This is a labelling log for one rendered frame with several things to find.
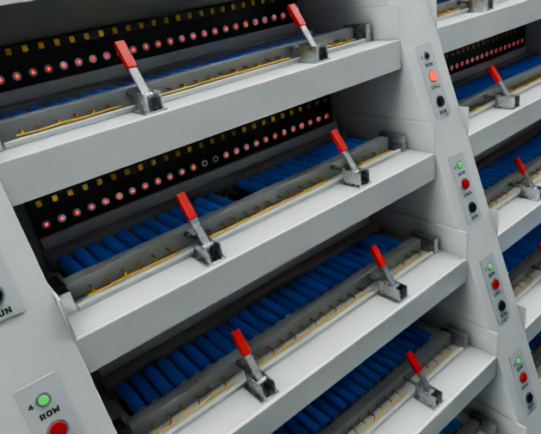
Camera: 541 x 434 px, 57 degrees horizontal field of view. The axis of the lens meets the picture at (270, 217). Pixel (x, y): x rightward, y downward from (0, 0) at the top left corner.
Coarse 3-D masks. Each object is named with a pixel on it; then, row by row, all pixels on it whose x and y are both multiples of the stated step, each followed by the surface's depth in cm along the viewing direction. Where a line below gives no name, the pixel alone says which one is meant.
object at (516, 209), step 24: (504, 144) 122; (528, 144) 121; (480, 168) 113; (504, 168) 111; (528, 168) 108; (504, 192) 102; (528, 192) 100; (504, 216) 95; (528, 216) 96; (504, 240) 92
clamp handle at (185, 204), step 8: (184, 192) 61; (184, 200) 61; (184, 208) 60; (192, 208) 61; (192, 216) 61; (192, 224) 60; (200, 224) 61; (200, 232) 61; (200, 240) 60; (208, 240) 61
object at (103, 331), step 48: (288, 144) 87; (432, 144) 81; (336, 192) 73; (384, 192) 76; (48, 240) 65; (240, 240) 64; (288, 240) 66; (96, 288) 59; (144, 288) 57; (192, 288) 58; (96, 336) 52; (144, 336) 55
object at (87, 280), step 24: (384, 144) 85; (312, 168) 77; (264, 192) 71; (288, 192) 74; (216, 216) 67; (240, 216) 69; (168, 240) 63; (96, 264) 59; (120, 264) 60; (144, 264) 62; (72, 288) 57
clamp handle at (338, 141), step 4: (332, 132) 74; (336, 132) 75; (332, 136) 75; (336, 136) 74; (340, 136) 75; (336, 140) 74; (340, 140) 74; (336, 144) 74; (340, 144) 74; (344, 144) 74; (340, 148) 74; (344, 148) 74; (340, 152) 75; (344, 152) 74; (348, 152) 75; (344, 156) 74; (348, 156) 74; (348, 160) 74; (352, 160) 74; (352, 164) 74; (352, 168) 74; (356, 168) 74
